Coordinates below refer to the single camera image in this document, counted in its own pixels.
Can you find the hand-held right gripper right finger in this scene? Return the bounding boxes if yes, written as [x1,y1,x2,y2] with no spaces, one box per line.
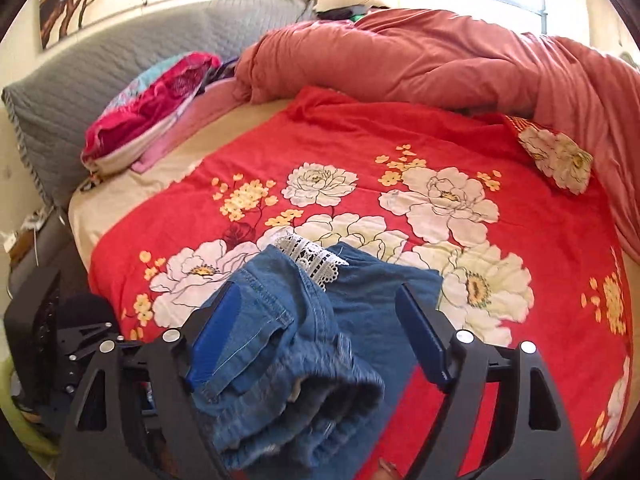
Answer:
[394,284,581,480]

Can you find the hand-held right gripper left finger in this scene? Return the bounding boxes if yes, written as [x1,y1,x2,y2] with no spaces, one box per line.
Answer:
[60,282,246,480]

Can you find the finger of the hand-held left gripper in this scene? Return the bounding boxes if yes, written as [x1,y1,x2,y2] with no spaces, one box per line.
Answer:
[59,320,146,396]

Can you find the blue denim pants lace trim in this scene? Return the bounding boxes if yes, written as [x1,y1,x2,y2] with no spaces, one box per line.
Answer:
[192,234,446,480]

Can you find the person's black-clad leg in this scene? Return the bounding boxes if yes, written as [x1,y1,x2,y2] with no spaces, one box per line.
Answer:
[62,292,120,331]

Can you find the beige bed sheet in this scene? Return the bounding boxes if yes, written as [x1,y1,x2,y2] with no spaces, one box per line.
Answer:
[67,97,296,271]

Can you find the red floral blanket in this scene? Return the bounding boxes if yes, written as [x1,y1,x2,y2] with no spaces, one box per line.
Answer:
[87,86,636,480]

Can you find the plain pink pillow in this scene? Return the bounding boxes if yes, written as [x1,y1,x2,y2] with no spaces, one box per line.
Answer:
[131,80,241,173]

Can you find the magenta floral pillow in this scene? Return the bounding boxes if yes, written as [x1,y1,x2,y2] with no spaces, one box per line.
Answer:
[81,52,222,176]

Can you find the salmon pink duvet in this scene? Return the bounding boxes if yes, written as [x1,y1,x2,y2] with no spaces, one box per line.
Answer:
[232,7,640,266]

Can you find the grey quilted headboard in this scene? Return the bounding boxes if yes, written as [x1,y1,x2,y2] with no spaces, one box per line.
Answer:
[1,0,318,208]

